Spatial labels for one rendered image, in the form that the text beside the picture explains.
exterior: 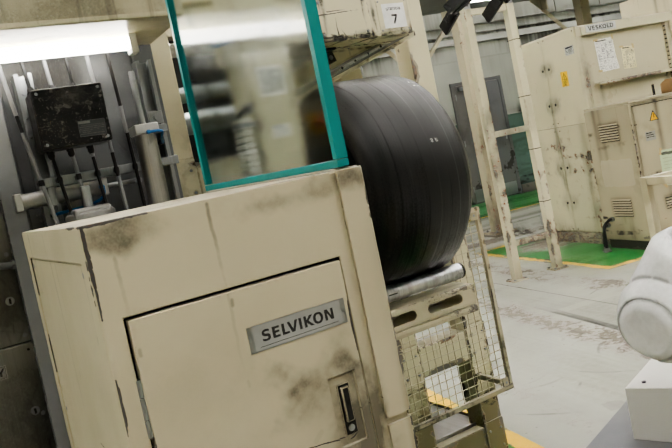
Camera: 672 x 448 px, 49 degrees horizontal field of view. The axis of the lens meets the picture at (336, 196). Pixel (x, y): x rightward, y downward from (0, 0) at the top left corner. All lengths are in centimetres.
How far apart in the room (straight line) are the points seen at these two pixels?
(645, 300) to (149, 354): 78
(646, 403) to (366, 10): 147
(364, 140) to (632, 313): 83
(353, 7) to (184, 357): 165
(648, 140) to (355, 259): 561
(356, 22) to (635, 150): 437
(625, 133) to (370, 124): 481
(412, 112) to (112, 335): 119
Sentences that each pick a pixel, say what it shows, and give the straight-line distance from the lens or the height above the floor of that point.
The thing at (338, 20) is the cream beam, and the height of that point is 170.
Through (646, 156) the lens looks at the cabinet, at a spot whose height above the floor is 77.
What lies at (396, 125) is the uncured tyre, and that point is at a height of 133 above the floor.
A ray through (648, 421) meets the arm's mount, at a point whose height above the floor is 69.
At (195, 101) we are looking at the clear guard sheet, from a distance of 151.
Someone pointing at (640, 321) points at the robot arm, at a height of 93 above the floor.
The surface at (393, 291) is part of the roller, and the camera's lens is 196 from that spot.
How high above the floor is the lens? 129
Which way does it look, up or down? 3 degrees down
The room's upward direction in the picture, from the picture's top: 12 degrees counter-clockwise
